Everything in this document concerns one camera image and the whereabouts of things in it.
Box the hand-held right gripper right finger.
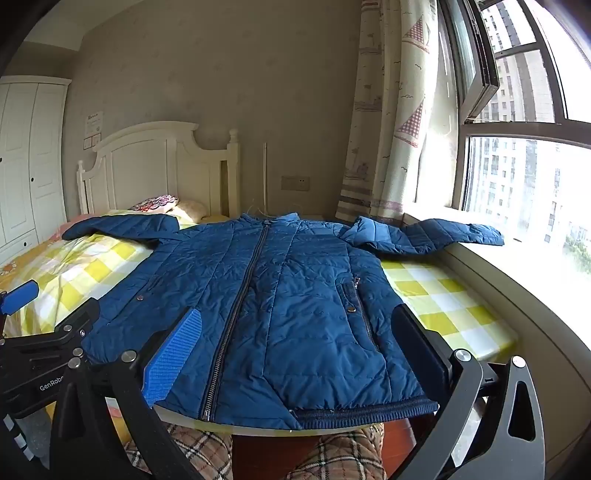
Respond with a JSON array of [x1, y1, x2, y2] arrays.
[[392, 305, 546, 480]]

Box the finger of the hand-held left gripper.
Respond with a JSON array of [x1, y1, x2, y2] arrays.
[[52, 298, 101, 344], [0, 279, 40, 319]]

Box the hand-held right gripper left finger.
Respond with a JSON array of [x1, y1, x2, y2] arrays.
[[51, 308, 204, 480]]

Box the blue quilted jacket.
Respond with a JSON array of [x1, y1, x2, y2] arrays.
[[61, 211, 505, 431]]

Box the bed with yellow checked sheet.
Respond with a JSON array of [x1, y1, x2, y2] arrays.
[[0, 208, 519, 444]]

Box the person's plaid pants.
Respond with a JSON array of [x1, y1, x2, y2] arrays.
[[124, 421, 387, 480]]

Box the white wardrobe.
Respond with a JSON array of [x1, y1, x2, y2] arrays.
[[0, 76, 72, 267]]

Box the white window sill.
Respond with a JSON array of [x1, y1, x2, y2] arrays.
[[402, 208, 591, 333]]

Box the patterned pillow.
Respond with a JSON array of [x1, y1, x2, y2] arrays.
[[130, 195, 180, 213]]

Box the cream pillow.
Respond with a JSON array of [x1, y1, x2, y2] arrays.
[[170, 199, 208, 221]]

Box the white wooden headboard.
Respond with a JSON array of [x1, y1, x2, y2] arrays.
[[76, 121, 242, 217]]

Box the dark framed window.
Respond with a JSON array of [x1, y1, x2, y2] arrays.
[[434, 0, 591, 301]]

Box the printed sailboat curtain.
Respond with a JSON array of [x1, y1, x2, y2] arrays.
[[335, 0, 462, 227]]

